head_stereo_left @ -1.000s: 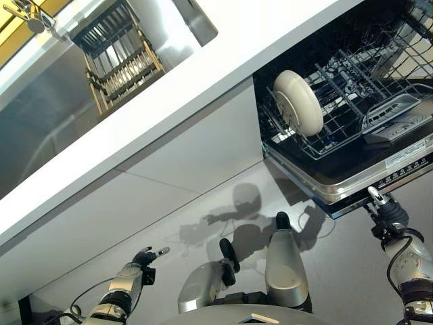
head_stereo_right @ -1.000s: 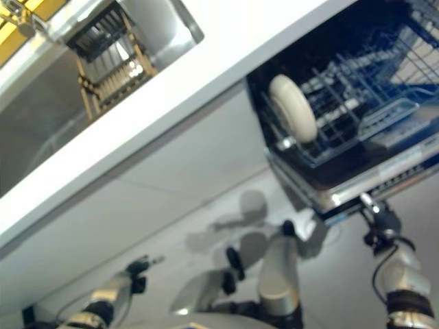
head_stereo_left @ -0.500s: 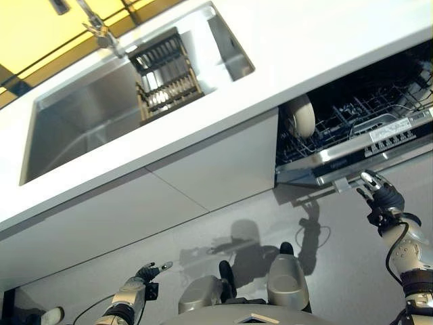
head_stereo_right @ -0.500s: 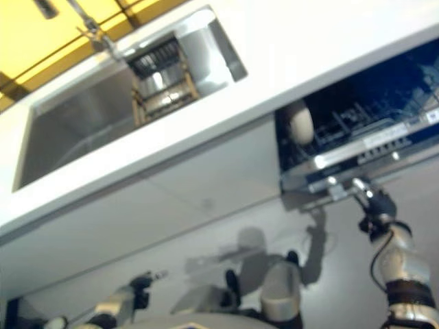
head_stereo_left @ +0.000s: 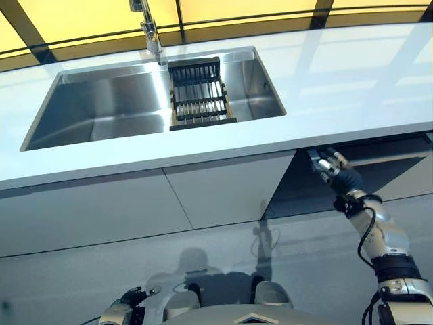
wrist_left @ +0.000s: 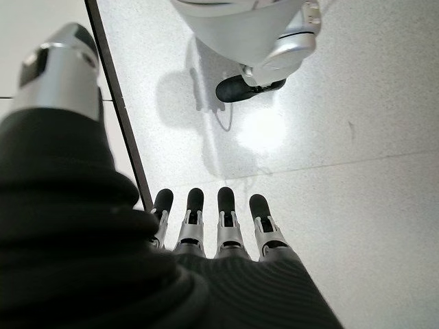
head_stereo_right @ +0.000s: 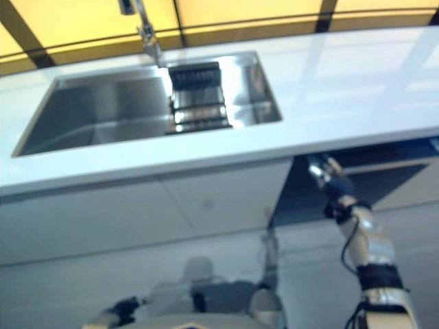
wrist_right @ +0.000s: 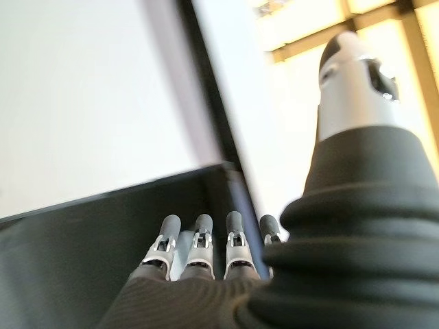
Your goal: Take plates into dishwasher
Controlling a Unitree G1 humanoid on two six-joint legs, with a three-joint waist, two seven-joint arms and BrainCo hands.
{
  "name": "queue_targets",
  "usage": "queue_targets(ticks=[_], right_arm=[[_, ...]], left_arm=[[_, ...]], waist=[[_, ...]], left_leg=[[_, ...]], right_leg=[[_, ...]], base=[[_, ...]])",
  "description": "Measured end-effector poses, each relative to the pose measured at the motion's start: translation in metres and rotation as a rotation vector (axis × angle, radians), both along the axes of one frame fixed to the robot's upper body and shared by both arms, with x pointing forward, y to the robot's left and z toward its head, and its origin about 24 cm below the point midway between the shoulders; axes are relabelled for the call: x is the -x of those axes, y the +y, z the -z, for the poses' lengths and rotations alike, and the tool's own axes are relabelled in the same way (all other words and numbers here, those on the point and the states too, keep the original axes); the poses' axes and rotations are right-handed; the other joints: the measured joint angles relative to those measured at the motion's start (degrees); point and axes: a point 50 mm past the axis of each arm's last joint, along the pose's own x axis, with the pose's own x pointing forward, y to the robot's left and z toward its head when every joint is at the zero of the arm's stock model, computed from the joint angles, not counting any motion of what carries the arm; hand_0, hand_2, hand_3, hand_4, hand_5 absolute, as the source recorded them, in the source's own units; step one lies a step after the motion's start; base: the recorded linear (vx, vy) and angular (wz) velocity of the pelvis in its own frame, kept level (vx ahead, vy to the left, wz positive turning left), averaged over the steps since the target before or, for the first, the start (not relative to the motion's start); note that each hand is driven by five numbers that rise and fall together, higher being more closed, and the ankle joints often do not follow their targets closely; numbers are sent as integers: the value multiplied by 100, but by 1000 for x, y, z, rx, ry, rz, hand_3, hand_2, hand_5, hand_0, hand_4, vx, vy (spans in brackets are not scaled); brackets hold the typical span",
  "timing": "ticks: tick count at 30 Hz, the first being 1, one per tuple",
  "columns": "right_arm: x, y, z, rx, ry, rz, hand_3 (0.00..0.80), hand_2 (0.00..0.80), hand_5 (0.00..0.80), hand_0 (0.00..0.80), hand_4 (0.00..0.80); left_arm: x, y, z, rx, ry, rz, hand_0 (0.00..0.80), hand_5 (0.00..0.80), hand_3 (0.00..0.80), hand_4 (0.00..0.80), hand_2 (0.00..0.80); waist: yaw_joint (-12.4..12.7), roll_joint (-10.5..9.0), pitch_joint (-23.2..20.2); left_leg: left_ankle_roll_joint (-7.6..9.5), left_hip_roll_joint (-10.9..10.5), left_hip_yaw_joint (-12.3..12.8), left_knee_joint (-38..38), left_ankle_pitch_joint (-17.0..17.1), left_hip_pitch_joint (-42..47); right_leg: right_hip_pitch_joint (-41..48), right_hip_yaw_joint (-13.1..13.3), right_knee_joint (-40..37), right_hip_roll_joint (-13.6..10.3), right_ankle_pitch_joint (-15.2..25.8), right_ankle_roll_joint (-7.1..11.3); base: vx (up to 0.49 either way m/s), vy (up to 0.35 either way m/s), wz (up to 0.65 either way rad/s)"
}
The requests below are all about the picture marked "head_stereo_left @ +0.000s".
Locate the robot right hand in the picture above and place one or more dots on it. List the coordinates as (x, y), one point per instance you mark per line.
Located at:
(346, 177)

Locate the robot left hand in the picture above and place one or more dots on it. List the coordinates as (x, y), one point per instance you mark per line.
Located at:
(135, 295)

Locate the dark dishwasher door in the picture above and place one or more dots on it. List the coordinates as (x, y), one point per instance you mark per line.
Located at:
(399, 183)

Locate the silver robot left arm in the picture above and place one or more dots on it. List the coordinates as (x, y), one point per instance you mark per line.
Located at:
(115, 311)

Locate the robot left leg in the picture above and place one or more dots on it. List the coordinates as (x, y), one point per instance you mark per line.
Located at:
(181, 304)

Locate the robot leg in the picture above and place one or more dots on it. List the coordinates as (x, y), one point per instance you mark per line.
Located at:
(274, 294)
(181, 304)

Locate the white cabinet door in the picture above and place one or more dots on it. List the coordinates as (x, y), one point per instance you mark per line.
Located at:
(94, 216)
(226, 189)

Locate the grey robot torso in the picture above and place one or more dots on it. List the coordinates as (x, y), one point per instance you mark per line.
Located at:
(253, 316)

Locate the robot right leg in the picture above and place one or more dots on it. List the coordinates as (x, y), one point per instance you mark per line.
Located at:
(274, 294)

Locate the black sink dish rack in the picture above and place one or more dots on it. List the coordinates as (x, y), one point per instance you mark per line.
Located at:
(199, 127)

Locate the stainless steel sink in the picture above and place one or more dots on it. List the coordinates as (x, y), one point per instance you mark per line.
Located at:
(101, 101)

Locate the chrome kitchen faucet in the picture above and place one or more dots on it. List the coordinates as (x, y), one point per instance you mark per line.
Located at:
(149, 27)

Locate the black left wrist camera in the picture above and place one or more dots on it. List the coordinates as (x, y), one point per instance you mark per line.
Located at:
(138, 314)

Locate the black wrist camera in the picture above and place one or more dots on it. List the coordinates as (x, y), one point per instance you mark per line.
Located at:
(138, 314)
(345, 204)

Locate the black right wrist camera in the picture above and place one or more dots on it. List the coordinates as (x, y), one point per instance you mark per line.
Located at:
(345, 204)

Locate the dark window frame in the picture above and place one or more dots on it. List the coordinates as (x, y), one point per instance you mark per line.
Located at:
(321, 10)

